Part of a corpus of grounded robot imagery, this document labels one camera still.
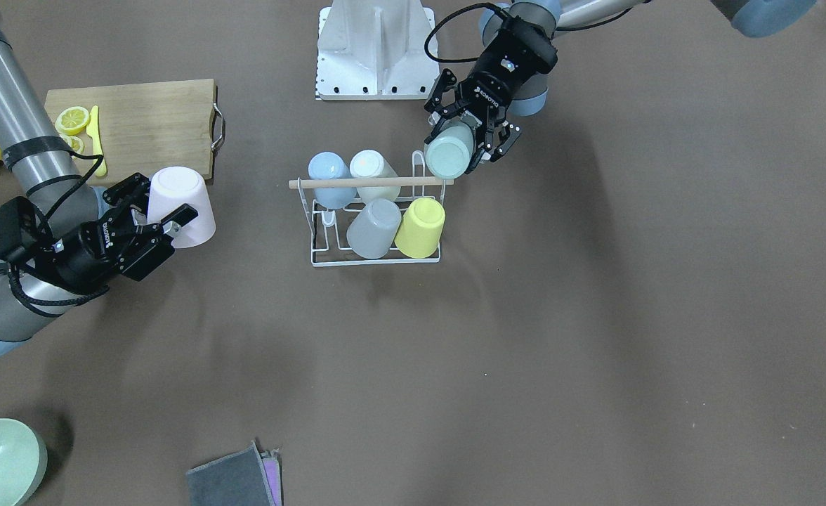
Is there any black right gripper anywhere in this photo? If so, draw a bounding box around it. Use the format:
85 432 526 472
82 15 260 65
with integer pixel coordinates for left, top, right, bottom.
51 174 199 285

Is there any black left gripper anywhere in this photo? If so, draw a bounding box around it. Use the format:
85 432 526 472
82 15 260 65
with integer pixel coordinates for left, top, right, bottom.
424 67 522 163

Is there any pink cup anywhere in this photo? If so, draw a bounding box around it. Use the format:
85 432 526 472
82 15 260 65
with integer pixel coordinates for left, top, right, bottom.
146 166 217 249

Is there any green cup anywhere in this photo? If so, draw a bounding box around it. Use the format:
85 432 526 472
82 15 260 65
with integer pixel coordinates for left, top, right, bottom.
424 119 474 180

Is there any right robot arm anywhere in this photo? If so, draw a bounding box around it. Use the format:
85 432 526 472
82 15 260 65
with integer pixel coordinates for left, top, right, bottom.
0 16 199 356

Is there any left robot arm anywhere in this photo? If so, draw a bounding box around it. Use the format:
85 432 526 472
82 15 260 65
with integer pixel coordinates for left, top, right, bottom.
423 1 650 179

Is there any white cup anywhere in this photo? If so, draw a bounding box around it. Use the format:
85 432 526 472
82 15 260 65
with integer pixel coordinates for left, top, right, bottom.
349 148 400 204

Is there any yellow cup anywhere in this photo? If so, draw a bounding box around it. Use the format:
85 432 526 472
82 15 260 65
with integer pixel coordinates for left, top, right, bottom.
394 197 446 259

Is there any grey cup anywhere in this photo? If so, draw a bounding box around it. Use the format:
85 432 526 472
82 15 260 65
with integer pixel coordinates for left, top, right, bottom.
346 199 402 259

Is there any blue cup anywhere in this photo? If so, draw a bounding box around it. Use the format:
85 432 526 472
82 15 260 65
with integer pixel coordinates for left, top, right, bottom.
308 153 358 210

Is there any wooden cutting board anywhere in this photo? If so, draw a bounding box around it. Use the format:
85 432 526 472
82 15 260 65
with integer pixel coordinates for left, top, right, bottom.
44 78 225 187

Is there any yellow plastic knife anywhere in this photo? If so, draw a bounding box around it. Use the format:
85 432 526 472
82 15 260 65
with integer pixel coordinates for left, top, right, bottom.
86 105 107 177

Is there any lemon slice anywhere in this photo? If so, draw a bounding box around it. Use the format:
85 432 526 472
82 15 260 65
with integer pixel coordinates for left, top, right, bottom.
54 106 90 136
60 134 85 155

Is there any grey folded cloth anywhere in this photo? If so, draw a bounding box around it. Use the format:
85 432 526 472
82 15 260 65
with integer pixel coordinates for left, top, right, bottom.
185 442 284 505

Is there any green bowl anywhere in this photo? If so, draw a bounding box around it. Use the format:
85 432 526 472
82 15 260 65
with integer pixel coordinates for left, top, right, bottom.
0 417 48 505

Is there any white wire cup holder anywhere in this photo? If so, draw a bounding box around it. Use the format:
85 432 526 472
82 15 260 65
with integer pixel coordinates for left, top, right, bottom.
289 150 452 268

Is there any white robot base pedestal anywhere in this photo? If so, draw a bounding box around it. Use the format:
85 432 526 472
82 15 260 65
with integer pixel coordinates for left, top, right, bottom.
315 1 440 100

